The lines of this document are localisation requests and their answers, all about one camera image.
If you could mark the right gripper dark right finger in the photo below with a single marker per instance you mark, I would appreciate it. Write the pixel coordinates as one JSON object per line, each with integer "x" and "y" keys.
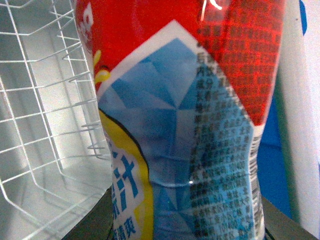
{"x": 279, "y": 226}

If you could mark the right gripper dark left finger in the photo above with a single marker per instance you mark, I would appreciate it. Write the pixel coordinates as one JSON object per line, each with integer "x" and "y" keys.
{"x": 97, "y": 224}

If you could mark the red blue drink bottle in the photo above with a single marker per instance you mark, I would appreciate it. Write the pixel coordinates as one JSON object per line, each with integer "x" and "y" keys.
{"x": 183, "y": 89}

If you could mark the white wire basket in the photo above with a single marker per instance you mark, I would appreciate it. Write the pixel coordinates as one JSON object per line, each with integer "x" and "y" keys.
{"x": 54, "y": 160}

